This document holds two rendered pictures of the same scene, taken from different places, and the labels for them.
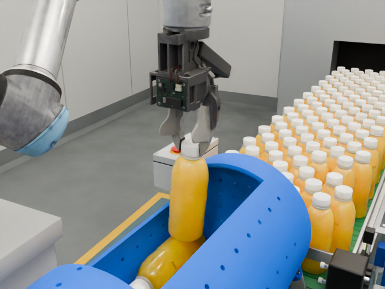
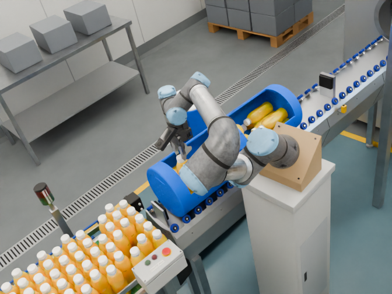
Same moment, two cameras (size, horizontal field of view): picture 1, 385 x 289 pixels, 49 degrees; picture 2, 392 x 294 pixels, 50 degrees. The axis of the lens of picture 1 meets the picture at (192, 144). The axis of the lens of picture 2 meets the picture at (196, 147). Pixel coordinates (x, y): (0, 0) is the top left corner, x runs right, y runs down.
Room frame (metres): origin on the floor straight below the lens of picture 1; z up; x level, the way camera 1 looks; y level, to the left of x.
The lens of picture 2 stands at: (1.95, 0.75, 2.48)
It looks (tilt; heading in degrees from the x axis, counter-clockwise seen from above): 38 degrees down; 207
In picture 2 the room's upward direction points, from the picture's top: 14 degrees counter-clockwise
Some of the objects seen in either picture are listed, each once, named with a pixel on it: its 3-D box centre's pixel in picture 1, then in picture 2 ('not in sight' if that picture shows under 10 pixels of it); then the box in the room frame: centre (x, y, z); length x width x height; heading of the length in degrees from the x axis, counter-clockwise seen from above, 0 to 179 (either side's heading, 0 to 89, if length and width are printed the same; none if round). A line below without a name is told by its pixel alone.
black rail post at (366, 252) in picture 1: (367, 243); not in sight; (0.87, -0.43, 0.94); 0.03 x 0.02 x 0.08; 149
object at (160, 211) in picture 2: not in sight; (161, 213); (0.79, -0.13, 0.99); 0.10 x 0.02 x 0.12; 59
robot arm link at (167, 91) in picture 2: not in sight; (168, 100); (0.66, 0.01, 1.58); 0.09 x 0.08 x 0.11; 36
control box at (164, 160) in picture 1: (187, 160); (160, 266); (1.11, 0.02, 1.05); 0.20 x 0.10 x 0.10; 149
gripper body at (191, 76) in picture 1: (183, 68); (178, 129); (0.65, 0.01, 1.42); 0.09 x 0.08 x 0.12; 149
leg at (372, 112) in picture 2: not in sight; (371, 116); (-1.00, 0.85, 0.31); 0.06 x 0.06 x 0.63; 59
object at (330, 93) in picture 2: not in sight; (326, 86); (-0.36, 0.55, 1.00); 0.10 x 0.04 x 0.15; 59
